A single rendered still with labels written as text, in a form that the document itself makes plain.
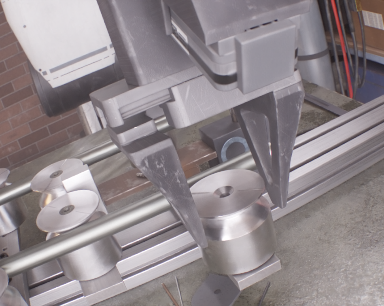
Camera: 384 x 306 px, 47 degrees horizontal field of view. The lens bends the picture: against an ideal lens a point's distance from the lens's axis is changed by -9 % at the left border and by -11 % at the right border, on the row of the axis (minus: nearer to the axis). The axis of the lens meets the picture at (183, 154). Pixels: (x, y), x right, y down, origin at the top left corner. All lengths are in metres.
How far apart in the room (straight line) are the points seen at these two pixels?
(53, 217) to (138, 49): 0.16
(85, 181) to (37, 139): 2.80
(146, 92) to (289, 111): 0.08
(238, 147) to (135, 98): 0.18
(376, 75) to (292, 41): 2.07
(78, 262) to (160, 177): 0.12
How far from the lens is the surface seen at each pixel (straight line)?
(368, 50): 2.11
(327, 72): 2.25
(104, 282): 0.33
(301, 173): 0.41
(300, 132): 0.53
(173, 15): 0.19
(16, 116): 3.11
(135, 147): 0.23
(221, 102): 0.23
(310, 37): 2.17
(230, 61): 0.16
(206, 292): 0.36
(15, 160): 3.20
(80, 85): 0.98
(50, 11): 0.94
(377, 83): 2.24
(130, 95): 0.22
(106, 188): 0.38
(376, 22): 2.06
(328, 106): 0.58
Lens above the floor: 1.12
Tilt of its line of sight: 26 degrees down
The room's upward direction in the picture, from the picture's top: 18 degrees counter-clockwise
